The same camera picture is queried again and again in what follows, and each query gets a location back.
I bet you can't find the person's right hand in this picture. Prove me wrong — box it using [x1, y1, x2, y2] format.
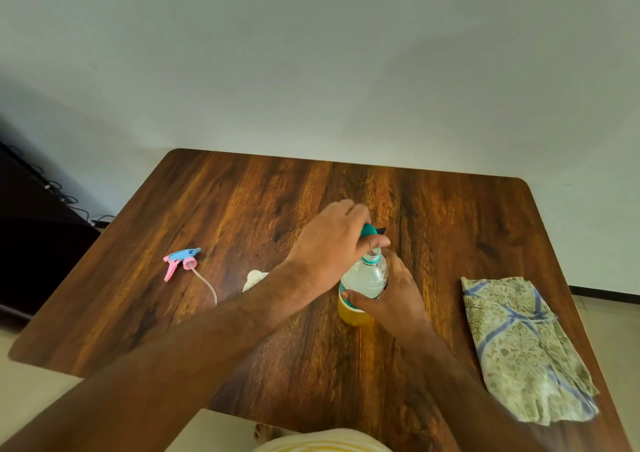
[342, 249, 434, 340]

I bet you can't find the person's left hand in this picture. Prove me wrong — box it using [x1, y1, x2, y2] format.
[285, 199, 392, 302]

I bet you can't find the clear plastic bottle yellow liquid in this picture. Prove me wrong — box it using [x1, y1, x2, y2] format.
[337, 248, 389, 327]

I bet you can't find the person's left forearm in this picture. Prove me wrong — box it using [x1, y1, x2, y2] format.
[0, 262, 326, 452]

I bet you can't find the person's right forearm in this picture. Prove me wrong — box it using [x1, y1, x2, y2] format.
[400, 317, 548, 452]

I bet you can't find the person's yellow striped garment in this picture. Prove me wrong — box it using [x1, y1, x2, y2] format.
[252, 428, 394, 452]

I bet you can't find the person's foot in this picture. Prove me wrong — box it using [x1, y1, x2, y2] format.
[254, 422, 282, 443]

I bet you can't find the floral patterned folded cloth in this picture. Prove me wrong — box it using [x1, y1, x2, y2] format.
[460, 276, 601, 426]

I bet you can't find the pink and blue spray trigger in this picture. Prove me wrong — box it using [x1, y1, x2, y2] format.
[163, 247, 219, 308]

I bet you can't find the dark wooden cabinet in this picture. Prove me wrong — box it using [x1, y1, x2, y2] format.
[0, 141, 102, 320]

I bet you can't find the black cable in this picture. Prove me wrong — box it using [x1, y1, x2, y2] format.
[0, 142, 117, 227]

